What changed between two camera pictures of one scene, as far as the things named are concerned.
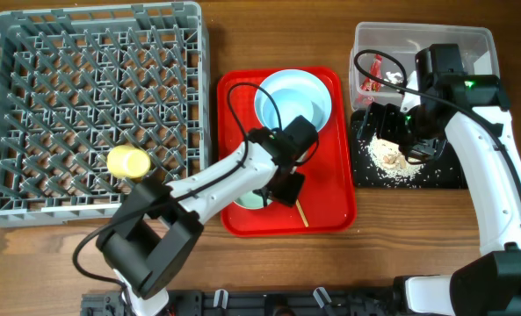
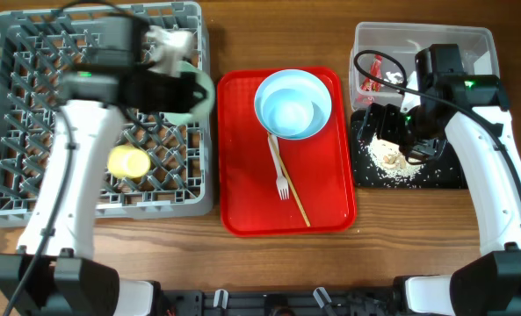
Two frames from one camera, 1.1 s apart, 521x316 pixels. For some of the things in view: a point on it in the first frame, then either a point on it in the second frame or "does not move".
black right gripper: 427,150 does not move
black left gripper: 288,195 → 198,93
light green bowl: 251,200 → 184,118
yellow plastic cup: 127,162 does not move
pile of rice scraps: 389,160 does not move
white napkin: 394,77 does not move
